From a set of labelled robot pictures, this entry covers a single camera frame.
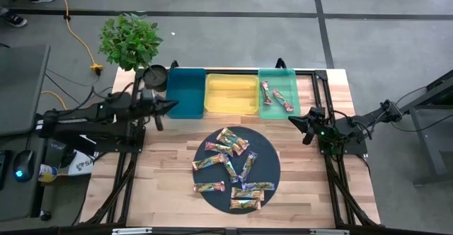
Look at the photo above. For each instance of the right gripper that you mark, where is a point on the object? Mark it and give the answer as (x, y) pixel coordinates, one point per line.
(316, 118)

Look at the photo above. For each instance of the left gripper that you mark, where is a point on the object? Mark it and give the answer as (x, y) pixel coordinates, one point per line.
(150, 109)

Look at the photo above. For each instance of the orange label granola bar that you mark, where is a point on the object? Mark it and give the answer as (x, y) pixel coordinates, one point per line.
(245, 204)
(229, 143)
(208, 162)
(238, 138)

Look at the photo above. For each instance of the blue label granola bar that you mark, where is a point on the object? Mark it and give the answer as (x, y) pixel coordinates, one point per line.
(230, 170)
(259, 185)
(247, 194)
(248, 166)

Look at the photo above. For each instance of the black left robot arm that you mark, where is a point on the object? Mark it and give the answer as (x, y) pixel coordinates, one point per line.
(81, 116)

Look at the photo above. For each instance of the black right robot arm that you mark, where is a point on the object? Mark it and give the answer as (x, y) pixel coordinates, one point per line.
(354, 129)

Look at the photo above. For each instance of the blue plastic bin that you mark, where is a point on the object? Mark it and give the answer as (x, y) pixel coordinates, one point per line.
(185, 93)

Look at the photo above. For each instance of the black plant pot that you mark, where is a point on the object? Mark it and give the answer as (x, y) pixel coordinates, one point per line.
(155, 76)

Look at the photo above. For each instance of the round dark blue woven mat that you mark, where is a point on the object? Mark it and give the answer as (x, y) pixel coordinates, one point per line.
(262, 150)

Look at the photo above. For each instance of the green translucent plastic bin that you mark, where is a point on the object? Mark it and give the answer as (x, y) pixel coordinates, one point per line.
(279, 81)

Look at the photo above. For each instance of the yellow plastic bin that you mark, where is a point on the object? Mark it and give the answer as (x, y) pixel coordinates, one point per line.
(231, 95)

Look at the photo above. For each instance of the green leafy plant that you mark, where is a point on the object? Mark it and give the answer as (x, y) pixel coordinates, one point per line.
(130, 42)

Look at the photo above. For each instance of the white printed bag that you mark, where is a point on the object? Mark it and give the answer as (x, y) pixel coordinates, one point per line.
(83, 163)

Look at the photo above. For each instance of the grey metal stand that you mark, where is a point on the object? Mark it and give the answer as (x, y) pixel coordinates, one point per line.
(430, 129)

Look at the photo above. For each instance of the yellow drink bottle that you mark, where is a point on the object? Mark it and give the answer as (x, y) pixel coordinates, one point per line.
(47, 173)

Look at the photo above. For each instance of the grey side desk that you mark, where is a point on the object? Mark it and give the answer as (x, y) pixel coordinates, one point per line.
(21, 86)

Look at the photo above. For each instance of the black computer mouse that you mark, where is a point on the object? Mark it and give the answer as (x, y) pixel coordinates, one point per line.
(23, 166)

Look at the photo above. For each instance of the small black caster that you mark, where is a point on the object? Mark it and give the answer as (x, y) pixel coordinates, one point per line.
(45, 215)

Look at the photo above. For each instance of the dark grey desk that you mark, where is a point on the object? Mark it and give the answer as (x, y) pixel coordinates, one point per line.
(17, 199)

